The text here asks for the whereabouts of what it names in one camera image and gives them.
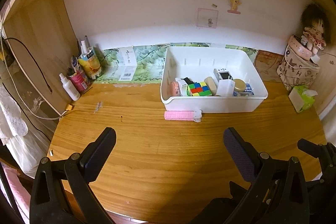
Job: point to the white power adapter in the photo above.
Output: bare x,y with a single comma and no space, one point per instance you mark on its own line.
225,88

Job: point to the white plastic storage bin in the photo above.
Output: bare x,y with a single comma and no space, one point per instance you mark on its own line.
198,63

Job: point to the green landscape poster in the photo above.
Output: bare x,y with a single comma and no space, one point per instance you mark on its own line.
150,62

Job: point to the white plastic scraper holder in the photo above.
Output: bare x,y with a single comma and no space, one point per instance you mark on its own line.
182,86

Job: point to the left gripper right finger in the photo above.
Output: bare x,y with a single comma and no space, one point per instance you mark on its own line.
243,154

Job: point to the yellow pony wall sticker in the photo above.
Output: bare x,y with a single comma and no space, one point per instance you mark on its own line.
234,5

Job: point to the yellow juice carton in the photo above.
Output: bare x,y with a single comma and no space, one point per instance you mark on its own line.
90,64

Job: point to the pink framed wall drawing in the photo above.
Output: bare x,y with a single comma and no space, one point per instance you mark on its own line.
207,18

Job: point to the letter print fabric bag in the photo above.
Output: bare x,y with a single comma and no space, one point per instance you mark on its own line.
295,71

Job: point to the colourful rubik cube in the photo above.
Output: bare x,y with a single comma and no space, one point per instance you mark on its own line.
198,90

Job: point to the red snack can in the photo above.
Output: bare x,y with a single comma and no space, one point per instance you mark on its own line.
77,76

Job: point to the small white digital camera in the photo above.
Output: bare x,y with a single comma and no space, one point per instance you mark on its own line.
222,74

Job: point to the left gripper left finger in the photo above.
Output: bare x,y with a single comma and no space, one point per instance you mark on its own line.
96,154

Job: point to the pink round box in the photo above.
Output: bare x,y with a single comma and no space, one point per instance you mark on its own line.
299,49

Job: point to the brown cartoon poster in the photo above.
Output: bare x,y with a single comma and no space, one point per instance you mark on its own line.
266,64

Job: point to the white spray bottle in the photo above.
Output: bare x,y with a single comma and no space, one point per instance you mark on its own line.
69,88

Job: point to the beige angular device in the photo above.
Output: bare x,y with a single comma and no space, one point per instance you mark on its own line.
211,85

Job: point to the green tissue box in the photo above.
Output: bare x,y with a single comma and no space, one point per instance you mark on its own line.
302,98

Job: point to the brown hair rag doll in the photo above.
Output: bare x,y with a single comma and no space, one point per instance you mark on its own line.
316,28

